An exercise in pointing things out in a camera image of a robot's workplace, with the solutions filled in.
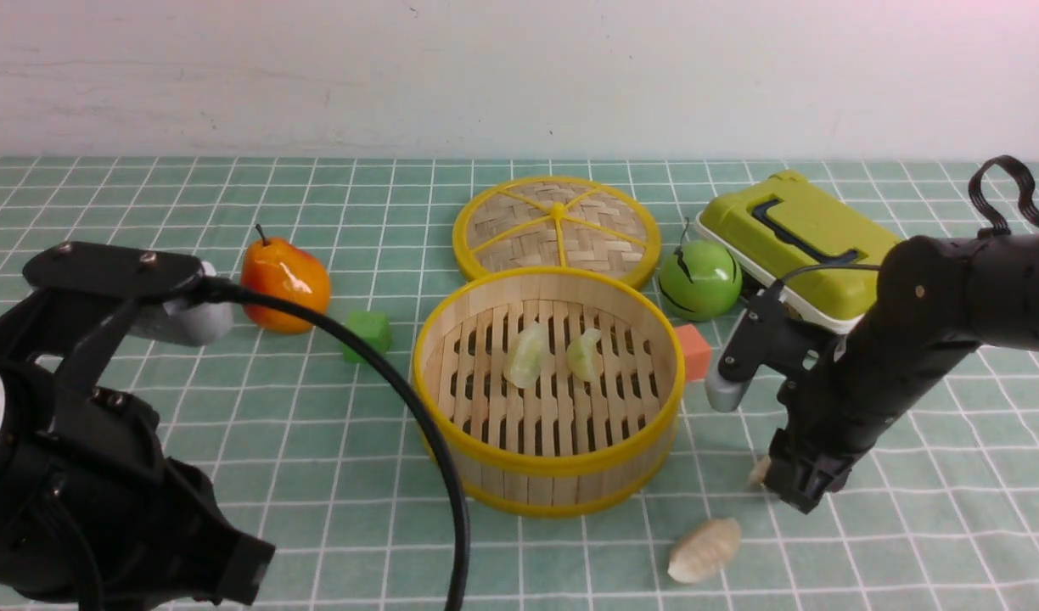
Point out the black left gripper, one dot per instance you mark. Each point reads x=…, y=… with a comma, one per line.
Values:
x=91, y=511

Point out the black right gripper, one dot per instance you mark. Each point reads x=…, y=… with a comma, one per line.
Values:
x=801, y=474

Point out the beige dumpling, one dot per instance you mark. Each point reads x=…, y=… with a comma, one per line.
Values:
x=759, y=472
x=705, y=551

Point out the beige dumpling front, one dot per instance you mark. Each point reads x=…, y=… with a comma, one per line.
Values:
x=705, y=551

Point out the pale green dumpling front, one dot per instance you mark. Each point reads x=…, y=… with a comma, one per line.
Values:
x=582, y=355

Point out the pale green dumpling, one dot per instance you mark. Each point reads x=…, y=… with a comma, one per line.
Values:
x=582, y=355
x=526, y=354

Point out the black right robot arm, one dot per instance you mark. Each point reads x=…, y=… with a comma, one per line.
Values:
x=936, y=303

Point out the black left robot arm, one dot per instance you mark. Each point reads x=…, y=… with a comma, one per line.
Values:
x=91, y=510

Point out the bamboo steamer tray yellow rim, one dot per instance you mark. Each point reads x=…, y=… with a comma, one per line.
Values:
x=563, y=447

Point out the woven bamboo steamer lid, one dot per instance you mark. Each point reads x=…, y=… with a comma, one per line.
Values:
x=557, y=221

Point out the orange foam cube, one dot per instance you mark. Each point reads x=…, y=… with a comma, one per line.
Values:
x=696, y=352

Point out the green toy apple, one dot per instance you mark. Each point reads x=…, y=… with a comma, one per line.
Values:
x=699, y=279

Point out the green lidded white box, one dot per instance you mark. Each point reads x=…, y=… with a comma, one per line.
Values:
x=787, y=222

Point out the red orange toy pear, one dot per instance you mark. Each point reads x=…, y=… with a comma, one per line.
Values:
x=273, y=266

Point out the green foam cube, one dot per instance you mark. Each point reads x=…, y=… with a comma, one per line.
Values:
x=373, y=327

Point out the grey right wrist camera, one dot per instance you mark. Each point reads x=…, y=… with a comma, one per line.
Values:
x=746, y=350

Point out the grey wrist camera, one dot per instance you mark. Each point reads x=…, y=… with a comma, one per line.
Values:
x=184, y=322
x=746, y=350

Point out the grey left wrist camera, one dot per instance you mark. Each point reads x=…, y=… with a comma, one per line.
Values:
x=184, y=322

